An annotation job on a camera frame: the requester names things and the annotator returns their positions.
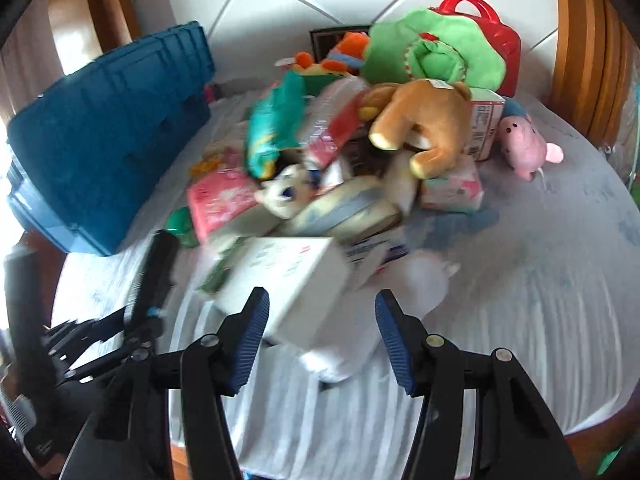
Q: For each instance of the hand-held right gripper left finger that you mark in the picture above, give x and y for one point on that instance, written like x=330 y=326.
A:
x=250 y=345

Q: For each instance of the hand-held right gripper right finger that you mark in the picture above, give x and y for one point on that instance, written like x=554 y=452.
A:
x=395 y=345

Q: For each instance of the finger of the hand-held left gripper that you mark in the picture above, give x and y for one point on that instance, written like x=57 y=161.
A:
x=110 y=360
x=95 y=330

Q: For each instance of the white medicine bottle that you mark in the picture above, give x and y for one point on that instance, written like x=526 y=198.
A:
x=345 y=350

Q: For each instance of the black brush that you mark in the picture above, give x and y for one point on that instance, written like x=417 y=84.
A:
x=157 y=265

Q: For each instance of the translucent white plastic bag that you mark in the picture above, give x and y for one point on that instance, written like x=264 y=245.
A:
x=425 y=280

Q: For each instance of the green snack packet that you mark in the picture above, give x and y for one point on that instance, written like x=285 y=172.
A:
x=220 y=270

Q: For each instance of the white cardboard box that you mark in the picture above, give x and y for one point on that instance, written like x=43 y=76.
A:
x=285 y=270

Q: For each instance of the blue and white carton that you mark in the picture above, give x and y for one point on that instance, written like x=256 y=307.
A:
x=375 y=255

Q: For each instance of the green round cap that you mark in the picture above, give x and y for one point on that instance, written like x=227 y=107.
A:
x=180 y=225

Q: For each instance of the pink tissue packet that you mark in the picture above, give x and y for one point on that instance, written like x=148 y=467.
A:
x=450 y=187
x=220 y=202

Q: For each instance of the blue and white tissue pack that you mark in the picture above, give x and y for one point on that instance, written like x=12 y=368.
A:
x=345 y=207

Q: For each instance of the white cat plush toy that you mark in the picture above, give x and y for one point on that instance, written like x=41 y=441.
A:
x=285 y=192

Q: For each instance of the blue plastic crate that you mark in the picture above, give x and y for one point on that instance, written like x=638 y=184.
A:
x=100 y=135

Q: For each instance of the red and white packet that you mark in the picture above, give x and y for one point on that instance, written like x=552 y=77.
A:
x=330 y=135

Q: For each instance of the teal green packet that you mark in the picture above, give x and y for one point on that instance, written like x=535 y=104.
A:
x=275 y=125

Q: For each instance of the brown bear plush toy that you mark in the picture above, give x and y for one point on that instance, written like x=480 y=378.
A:
x=425 y=120

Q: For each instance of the pink pig plush toy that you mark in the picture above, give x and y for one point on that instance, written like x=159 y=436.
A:
x=525 y=145

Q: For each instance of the pink and white carton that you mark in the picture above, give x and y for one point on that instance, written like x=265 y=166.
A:
x=485 y=120

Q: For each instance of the green plastic bag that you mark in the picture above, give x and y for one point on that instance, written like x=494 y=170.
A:
x=617 y=462

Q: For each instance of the orange plush toy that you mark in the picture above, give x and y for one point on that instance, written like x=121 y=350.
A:
x=345 y=50

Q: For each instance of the green plush toy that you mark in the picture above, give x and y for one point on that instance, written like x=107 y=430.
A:
x=450 y=40

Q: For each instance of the red toy case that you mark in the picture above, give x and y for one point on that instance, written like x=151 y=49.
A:
x=505 y=45

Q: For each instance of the orange wooden headboard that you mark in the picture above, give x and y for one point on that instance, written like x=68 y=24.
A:
x=590 y=35

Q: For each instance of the wooden door frame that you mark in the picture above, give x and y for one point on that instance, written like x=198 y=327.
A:
x=110 y=5

